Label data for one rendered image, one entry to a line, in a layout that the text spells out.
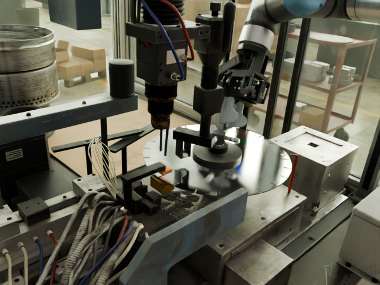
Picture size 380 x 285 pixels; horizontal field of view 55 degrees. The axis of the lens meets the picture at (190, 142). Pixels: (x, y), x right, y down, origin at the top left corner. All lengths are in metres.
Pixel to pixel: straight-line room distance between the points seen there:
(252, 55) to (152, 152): 0.31
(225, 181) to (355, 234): 0.31
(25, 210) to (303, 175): 0.67
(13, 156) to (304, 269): 0.72
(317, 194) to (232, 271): 0.38
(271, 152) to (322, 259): 0.27
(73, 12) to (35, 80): 0.57
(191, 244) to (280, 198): 0.37
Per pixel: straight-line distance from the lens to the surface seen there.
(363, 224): 0.84
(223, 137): 0.79
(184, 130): 0.73
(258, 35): 0.84
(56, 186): 0.94
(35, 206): 0.79
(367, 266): 0.89
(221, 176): 0.74
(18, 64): 1.19
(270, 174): 0.77
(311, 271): 0.88
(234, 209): 0.61
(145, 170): 0.68
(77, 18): 0.67
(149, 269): 0.53
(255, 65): 0.82
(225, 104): 0.83
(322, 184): 0.99
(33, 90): 1.22
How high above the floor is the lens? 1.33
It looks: 26 degrees down
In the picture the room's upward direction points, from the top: 4 degrees clockwise
